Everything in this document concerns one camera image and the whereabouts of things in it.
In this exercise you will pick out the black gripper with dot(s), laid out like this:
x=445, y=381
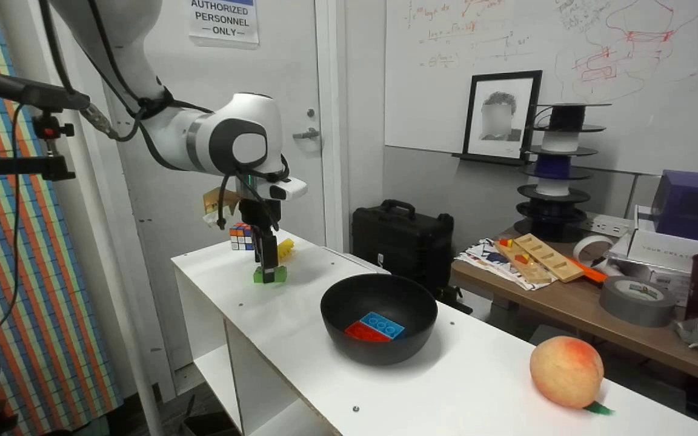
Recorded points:
x=263, y=206

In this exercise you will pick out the green Lego brick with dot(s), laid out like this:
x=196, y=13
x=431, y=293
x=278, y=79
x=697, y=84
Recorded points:
x=278, y=277

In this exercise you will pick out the red Lego brick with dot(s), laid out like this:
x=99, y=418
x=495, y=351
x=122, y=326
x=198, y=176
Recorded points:
x=362, y=333

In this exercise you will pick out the blue Lego brick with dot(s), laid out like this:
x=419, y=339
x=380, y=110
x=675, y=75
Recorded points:
x=386, y=326

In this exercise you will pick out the black bowl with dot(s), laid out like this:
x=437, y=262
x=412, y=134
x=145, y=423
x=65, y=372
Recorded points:
x=398, y=346

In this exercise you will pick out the Rubik's cube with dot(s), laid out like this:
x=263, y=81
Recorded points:
x=242, y=236

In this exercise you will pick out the white shelf unit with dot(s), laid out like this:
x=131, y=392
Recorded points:
x=284, y=323

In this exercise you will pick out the black hard carrying case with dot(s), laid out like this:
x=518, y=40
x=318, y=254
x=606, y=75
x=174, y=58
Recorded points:
x=405, y=243

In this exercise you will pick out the printed papers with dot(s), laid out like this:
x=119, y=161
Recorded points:
x=486, y=262

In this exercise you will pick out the authorized personnel sign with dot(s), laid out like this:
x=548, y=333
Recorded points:
x=225, y=21

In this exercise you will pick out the colourful striped cloth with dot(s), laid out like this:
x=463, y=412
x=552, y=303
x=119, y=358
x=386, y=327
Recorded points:
x=34, y=306

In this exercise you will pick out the black framed portrait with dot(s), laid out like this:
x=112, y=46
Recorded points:
x=501, y=116

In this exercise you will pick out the wooden puzzle board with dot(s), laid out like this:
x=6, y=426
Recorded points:
x=543, y=258

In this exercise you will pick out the stack of filament spools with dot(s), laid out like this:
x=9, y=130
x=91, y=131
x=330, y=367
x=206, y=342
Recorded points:
x=557, y=178

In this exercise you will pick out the wooden desk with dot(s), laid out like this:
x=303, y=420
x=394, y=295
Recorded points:
x=576, y=310

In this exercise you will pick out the toy peach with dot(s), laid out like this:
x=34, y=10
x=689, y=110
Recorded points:
x=566, y=372

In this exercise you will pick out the orange tool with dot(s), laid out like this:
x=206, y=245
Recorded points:
x=592, y=271

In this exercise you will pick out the white tape roll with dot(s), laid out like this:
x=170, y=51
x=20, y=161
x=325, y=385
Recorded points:
x=592, y=248

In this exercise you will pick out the whiteboard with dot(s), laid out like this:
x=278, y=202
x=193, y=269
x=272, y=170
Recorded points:
x=606, y=50

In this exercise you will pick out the white cardboard box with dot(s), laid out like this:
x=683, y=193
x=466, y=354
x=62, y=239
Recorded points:
x=665, y=253

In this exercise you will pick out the purple box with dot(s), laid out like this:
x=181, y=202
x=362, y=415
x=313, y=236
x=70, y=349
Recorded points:
x=697, y=206

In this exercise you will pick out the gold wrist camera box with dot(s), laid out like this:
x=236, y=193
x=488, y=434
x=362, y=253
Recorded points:
x=219, y=205

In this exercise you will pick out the black camera on stand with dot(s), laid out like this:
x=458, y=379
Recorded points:
x=38, y=92

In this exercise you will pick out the grey duct tape roll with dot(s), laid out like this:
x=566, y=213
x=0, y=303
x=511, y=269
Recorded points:
x=639, y=300

